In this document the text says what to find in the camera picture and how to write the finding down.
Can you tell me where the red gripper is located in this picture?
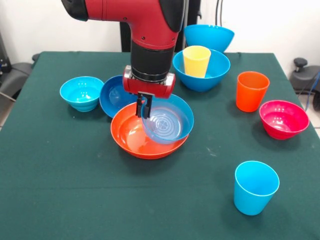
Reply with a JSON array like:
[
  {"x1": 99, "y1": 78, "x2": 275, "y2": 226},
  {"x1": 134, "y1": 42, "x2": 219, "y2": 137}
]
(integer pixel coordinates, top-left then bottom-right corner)
[{"x1": 122, "y1": 65, "x2": 177, "y2": 119}]

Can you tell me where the blue flat-bottomed ringed bowl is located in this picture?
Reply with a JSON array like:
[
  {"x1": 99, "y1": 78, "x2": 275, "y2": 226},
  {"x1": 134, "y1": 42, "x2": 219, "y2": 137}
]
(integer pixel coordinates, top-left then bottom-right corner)
[{"x1": 140, "y1": 93, "x2": 195, "y2": 145}]

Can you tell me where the large orange plastic bowl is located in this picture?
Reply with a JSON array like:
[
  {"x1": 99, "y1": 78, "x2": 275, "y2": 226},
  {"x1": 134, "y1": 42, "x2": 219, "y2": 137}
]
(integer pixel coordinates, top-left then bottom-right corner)
[{"x1": 110, "y1": 102, "x2": 190, "y2": 160}]

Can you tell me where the yellow plastic cup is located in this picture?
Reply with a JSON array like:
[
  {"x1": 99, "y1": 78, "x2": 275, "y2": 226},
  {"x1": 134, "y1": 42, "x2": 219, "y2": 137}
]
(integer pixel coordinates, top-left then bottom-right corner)
[{"x1": 182, "y1": 45, "x2": 212, "y2": 79}]

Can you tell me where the large blue plastic bowl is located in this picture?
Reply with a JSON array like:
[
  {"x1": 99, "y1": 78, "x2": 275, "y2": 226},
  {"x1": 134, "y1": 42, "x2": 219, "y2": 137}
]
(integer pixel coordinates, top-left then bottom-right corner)
[
  {"x1": 172, "y1": 48, "x2": 232, "y2": 92},
  {"x1": 183, "y1": 24, "x2": 236, "y2": 54}
]

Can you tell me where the dark blue plastic bowl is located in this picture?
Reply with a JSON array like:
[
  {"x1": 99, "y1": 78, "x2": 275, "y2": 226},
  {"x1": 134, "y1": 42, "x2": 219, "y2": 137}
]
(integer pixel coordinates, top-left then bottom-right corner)
[{"x1": 99, "y1": 75, "x2": 138, "y2": 119}]

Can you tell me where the small cyan plastic bowl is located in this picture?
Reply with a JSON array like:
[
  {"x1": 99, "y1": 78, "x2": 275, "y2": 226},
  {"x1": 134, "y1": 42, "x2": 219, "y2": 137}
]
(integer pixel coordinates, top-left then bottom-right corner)
[{"x1": 59, "y1": 76, "x2": 105, "y2": 113}]

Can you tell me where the dark green tablecloth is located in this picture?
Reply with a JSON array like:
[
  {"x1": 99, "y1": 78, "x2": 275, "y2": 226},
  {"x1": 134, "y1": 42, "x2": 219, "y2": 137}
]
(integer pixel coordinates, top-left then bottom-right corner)
[{"x1": 0, "y1": 51, "x2": 320, "y2": 240}]

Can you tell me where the orange plastic cup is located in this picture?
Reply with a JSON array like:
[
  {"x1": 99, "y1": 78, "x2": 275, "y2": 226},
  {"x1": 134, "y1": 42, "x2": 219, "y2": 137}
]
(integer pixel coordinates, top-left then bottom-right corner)
[{"x1": 235, "y1": 71, "x2": 271, "y2": 113}]

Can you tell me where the black equipment base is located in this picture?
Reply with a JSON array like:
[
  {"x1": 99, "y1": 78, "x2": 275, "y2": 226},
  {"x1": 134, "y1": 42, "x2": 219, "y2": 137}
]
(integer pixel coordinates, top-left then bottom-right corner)
[
  {"x1": 289, "y1": 57, "x2": 320, "y2": 95},
  {"x1": 0, "y1": 32, "x2": 34, "y2": 101}
]

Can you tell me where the light blue plastic cup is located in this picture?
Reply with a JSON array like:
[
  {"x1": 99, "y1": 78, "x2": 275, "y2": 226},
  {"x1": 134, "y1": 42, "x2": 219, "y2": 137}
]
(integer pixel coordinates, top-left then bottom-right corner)
[{"x1": 233, "y1": 160, "x2": 280, "y2": 216}]

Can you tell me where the pink plastic bowl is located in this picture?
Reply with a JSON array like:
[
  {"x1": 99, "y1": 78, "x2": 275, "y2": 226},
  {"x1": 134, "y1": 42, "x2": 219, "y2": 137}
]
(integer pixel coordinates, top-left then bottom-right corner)
[{"x1": 258, "y1": 100, "x2": 311, "y2": 141}]

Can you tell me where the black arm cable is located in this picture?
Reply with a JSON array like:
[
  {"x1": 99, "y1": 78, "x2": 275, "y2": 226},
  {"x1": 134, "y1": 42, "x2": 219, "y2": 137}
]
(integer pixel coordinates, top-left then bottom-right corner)
[{"x1": 215, "y1": 0, "x2": 226, "y2": 28}]

